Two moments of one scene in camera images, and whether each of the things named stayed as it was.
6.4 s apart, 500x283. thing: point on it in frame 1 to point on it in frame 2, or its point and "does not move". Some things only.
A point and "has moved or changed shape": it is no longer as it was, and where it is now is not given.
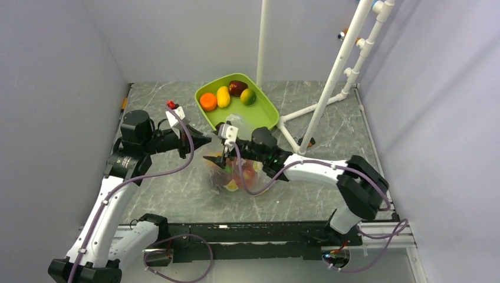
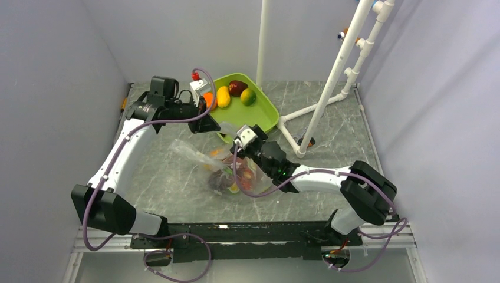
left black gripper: x=183 y=143 to x=204 y=124
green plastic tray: x=262 y=114 does not move
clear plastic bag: x=240 y=173 has moved or changed shape
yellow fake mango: x=223 y=96 does not move
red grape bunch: x=248 y=169 does not move
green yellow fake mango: x=247 y=96 does not move
